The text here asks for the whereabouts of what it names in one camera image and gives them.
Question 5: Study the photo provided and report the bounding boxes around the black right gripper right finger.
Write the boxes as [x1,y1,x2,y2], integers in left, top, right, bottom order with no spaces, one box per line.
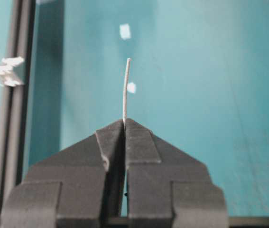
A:
[125,119,228,228]

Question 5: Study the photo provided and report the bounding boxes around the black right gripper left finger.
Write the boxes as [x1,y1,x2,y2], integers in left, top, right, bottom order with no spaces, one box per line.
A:
[1,120,125,228]

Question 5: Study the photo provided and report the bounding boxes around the thin white wire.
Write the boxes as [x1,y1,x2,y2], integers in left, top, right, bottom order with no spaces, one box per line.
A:
[122,57,132,126]

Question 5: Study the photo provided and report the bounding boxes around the silver metal fitting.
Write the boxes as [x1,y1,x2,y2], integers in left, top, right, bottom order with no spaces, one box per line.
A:
[0,57,26,87]

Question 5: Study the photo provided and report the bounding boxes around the white tape piece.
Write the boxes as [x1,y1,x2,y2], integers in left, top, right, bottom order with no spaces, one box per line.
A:
[127,82,137,94]
[120,23,131,40]

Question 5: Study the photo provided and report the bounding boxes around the lower black aluminium rail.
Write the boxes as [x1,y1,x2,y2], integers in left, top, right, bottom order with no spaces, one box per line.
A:
[0,0,36,213]

